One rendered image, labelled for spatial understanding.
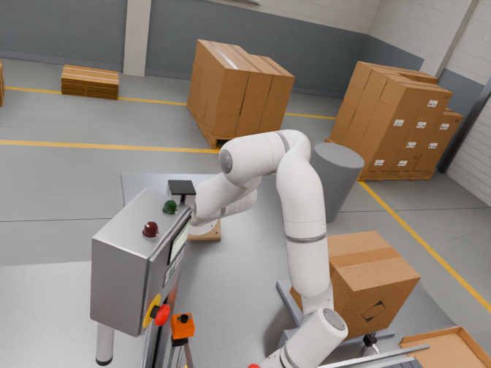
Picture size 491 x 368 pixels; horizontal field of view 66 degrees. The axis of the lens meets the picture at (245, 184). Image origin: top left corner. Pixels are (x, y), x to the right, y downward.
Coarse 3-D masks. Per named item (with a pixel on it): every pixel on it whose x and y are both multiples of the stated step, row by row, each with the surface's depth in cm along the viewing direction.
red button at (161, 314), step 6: (156, 306) 65; (162, 306) 64; (168, 306) 65; (156, 312) 64; (162, 312) 64; (168, 312) 65; (156, 318) 63; (162, 318) 64; (156, 324) 64; (162, 324) 64
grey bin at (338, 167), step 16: (320, 144) 336; (336, 144) 345; (320, 160) 315; (336, 160) 315; (352, 160) 322; (320, 176) 319; (336, 176) 313; (352, 176) 315; (336, 192) 322; (336, 208) 335
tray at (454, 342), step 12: (408, 336) 135; (420, 336) 138; (432, 336) 141; (444, 336) 144; (456, 336) 146; (468, 336) 143; (432, 348) 138; (444, 348) 139; (456, 348) 140; (468, 348) 142; (480, 348) 139; (420, 360) 132; (432, 360) 133; (444, 360) 134; (456, 360) 136; (468, 360) 137; (480, 360) 138
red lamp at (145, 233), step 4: (148, 224) 58; (152, 224) 58; (156, 224) 59; (144, 228) 58; (148, 228) 58; (152, 228) 58; (156, 228) 58; (144, 232) 58; (148, 232) 58; (152, 232) 58; (156, 232) 59; (144, 236) 58; (148, 236) 58; (152, 236) 58; (156, 236) 59
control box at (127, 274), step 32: (160, 192) 70; (128, 224) 60; (160, 224) 62; (96, 256) 58; (128, 256) 56; (160, 256) 59; (96, 288) 61; (128, 288) 59; (160, 288) 66; (96, 320) 65; (128, 320) 63
